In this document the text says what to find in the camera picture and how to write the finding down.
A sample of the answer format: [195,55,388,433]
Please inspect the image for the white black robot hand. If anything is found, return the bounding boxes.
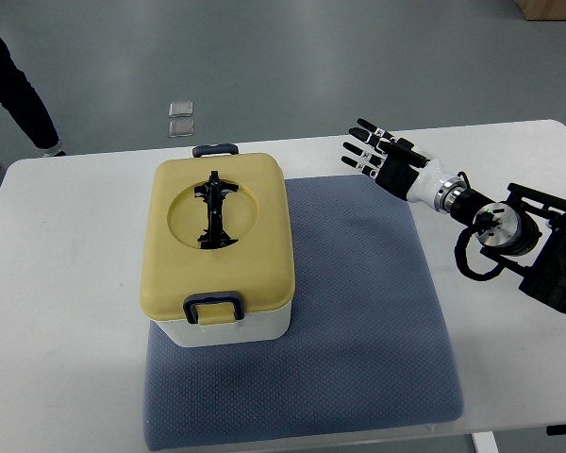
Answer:
[341,117,447,204]

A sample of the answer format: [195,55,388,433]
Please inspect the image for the blue grey cushion mat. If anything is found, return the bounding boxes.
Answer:
[143,176,463,450]

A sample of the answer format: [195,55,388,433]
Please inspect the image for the person leg dark trousers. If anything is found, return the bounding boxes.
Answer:
[0,36,66,158]

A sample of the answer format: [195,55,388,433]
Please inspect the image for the cardboard box corner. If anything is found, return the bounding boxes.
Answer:
[515,0,566,21]

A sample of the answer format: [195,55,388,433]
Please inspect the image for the yellow box lid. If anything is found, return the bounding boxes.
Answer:
[141,153,295,325]

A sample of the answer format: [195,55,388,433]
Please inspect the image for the upper floor socket plate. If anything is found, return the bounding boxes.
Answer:
[169,100,193,118]

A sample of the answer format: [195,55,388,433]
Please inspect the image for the white table leg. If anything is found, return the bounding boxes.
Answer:
[472,431,500,453]

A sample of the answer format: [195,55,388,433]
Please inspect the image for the white storage box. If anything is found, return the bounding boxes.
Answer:
[157,301,292,347]

